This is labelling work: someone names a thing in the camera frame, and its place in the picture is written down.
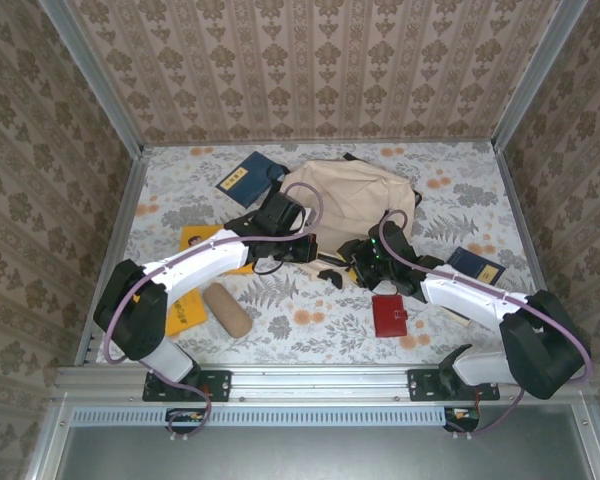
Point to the large blue book pale label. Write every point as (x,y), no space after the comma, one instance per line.
(247,192)

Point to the yellow book with portrait cover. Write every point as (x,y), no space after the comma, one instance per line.
(210,234)

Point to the small dark blue book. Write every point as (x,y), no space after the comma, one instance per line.
(480,265)

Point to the tan cork glasses case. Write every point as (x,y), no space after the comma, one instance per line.
(227,310)

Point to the yellow book with dark lettering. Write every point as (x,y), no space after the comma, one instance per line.
(187,315)

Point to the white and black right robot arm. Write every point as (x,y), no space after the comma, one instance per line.
(470,300)

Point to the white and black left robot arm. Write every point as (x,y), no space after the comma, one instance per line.
(200,260)

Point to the red leather wallet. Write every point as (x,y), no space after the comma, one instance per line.
(387,320)

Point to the floral patterned table cover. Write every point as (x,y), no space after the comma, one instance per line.
(305,345)

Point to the grey metal panel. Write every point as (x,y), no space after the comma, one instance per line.
(330,455)

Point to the aluminium back rail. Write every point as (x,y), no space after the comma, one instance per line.
(205,143)

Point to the aluminium front frame rail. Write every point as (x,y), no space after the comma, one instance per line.
(320,382)

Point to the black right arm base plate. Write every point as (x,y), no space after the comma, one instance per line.
(420,387)

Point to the aluminium side rail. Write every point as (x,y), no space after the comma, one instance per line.
(127,210)
(518,210)

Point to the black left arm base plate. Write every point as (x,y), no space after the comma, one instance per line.
(220,385)

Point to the aluminium corner post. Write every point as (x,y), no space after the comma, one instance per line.
(96,75)
(537,75)

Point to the aluminium lower frame bar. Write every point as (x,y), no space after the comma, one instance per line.
(592,440)
(47,445)

